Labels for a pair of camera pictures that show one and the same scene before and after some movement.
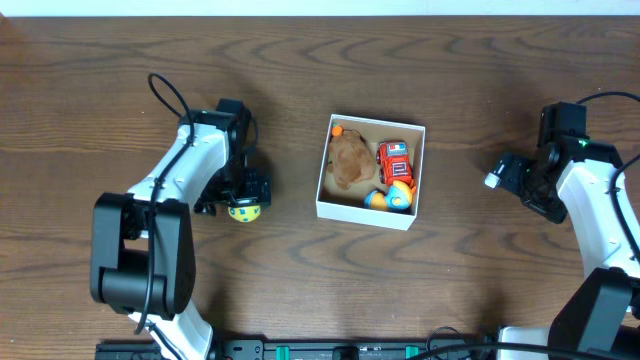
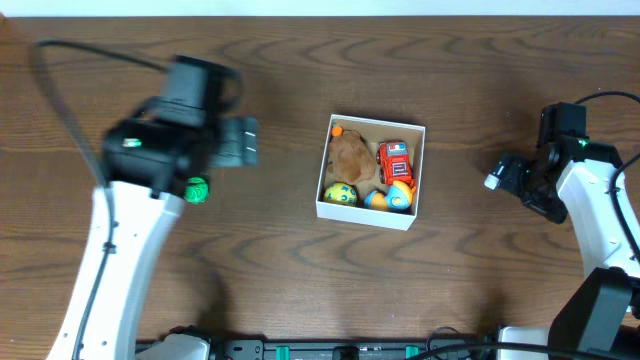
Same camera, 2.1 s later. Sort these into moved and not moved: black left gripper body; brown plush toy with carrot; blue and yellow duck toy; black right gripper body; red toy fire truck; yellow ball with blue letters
Moved: yellow ball with blue letters; black left gripper body
Not moved: brown plush toy with carrot; red toy fire truck; blue and yellow duck toy; black right gripper body
